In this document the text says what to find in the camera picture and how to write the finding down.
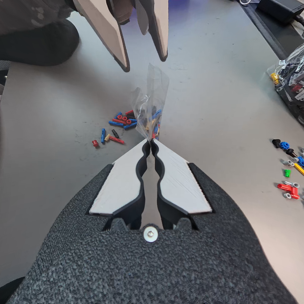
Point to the heap of mixed pins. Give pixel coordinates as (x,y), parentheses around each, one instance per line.
(155,114)

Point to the pile of plastic pins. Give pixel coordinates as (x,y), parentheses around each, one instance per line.
(118,121)

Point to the red plastic bush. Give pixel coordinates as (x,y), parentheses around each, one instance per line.
(95,143)

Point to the cluster of red grey connectors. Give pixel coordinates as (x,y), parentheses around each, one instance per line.
(288,187)

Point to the black desk rail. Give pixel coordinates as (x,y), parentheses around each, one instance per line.
(273,33)

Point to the tan plastic pin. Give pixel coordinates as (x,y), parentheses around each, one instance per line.
(107,138)

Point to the person's black trousers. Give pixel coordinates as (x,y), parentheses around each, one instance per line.
(35,45)

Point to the blue plastic pin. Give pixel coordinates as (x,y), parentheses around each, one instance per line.
(103,135)

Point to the clear plastic bag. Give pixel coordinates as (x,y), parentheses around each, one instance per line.
(155,83)

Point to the black plastic pin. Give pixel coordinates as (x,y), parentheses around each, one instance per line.
(115,133)

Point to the grey desk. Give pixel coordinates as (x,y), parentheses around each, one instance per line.
(213,106)

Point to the red long pin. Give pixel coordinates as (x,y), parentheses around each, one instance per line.
(116,140)

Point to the person's camouflage shirt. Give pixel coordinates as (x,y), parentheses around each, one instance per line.
(28,11)

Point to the plastic bag of assorted parts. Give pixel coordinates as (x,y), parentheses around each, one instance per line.
(292,80)

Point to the green plastic bush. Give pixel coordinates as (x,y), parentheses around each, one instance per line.
(287,173)

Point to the black power adapter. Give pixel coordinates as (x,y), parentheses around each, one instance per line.
(280,8)

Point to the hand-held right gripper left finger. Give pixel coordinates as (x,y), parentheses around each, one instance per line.
(118,187)

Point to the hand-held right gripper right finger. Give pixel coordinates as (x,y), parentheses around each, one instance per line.
(182,187)

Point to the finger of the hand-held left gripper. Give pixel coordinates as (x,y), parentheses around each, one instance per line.
(99,21)
(162,28)

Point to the cluster of blue yellow parts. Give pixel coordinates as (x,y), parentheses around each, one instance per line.
(284,145)

